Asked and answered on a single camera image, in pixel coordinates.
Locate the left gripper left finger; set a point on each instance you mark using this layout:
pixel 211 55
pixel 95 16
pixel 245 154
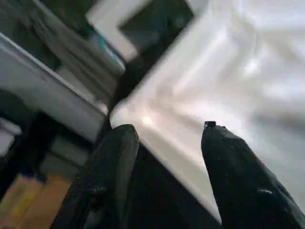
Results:
pixel 104 171

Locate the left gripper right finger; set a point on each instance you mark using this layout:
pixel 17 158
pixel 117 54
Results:
pixel 238 181

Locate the white plastic table top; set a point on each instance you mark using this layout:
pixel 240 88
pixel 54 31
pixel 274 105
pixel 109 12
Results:
pixel 214 83

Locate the black work mat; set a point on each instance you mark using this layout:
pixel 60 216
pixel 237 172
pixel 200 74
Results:
pixel 162 195

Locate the grey curtain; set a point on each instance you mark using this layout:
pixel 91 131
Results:
pixel 76 55

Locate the white glass-door cabinet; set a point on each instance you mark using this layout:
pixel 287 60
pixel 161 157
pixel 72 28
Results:
pixel 109 21

